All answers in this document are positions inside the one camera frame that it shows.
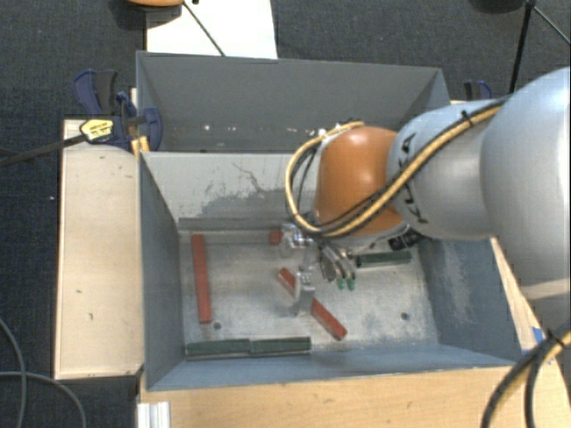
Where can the dark green flat block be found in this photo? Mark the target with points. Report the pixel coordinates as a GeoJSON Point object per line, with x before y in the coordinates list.
{"type": "Point", "coordinates": [218, 347]}
{"type": "Point", "coordinates": [386, 258]}
{"type": "Point", "coordinates": [281, 345]}

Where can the grey metal bin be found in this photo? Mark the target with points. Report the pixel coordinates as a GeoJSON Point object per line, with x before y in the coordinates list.
{"type": "Point", "coordinates": [250, 105]}

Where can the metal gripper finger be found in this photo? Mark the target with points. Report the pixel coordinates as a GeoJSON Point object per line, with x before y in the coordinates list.
{"type": "Point", "coordinates": [304, 299]}

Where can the black cylinder on white bracket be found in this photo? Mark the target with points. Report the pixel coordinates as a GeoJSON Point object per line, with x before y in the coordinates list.
{"type": "Point", "coordinates": [403, 241]}

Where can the red-brown flat block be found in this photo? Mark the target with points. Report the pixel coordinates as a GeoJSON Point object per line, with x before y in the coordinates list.
{"type": "Point", "coordinates": [275, 238]}
{"type": "Point", "coordinates": [201, 279]}
{"type": "Point", "coordinates": [329, 320]}

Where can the pale wood board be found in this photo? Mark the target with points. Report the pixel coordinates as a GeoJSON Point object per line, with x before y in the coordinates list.
{"type": "Point", "coordinates": [100, 261]}

